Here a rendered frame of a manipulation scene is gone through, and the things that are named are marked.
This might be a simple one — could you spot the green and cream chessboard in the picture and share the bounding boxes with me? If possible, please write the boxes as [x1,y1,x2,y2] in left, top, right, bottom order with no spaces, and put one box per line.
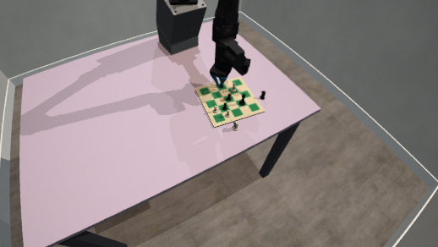
[195,76,265,128]

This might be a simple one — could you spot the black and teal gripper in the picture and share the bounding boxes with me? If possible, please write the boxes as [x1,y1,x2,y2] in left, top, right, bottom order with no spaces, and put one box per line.
[210,54,233,87]

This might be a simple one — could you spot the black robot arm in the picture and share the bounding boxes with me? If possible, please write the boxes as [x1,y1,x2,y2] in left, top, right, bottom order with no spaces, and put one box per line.
[169,0,251,76]

